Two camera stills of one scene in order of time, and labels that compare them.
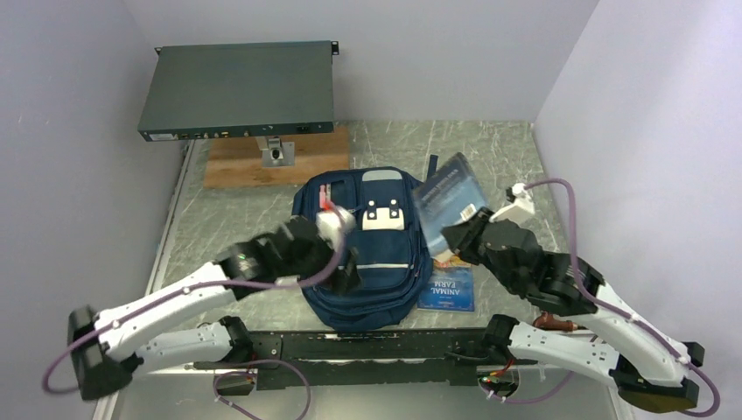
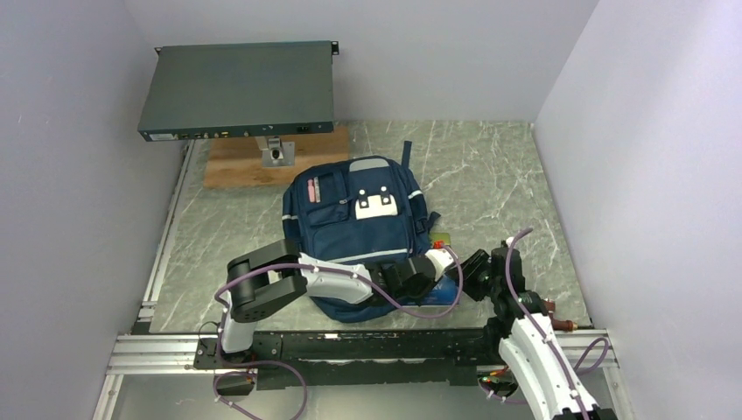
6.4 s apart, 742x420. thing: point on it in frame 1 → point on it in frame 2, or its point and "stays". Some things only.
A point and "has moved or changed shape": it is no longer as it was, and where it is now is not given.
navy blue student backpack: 386,240 has moved or changed shape
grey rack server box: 240,90 stays
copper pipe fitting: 547,320 stays
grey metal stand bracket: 276,153 stays
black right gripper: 462,236 → 469,267
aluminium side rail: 163,244 stays
